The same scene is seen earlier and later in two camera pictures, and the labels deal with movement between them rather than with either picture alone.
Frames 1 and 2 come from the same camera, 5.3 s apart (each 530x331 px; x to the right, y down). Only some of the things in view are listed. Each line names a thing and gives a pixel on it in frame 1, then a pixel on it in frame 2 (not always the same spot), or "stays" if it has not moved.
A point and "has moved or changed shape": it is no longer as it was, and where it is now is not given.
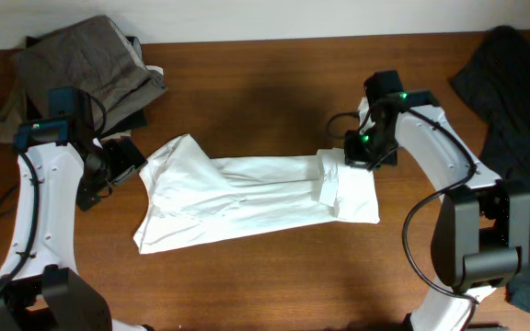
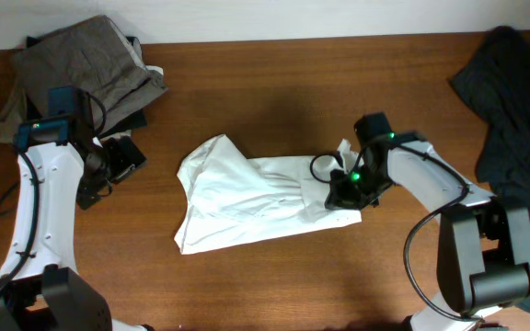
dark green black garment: [514, 87] stays
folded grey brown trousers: [93, 55] stays
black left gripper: [120, 164] stays
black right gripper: [357, 156] -> [347, 195]
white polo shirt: [190, 195] has moved or changed shape
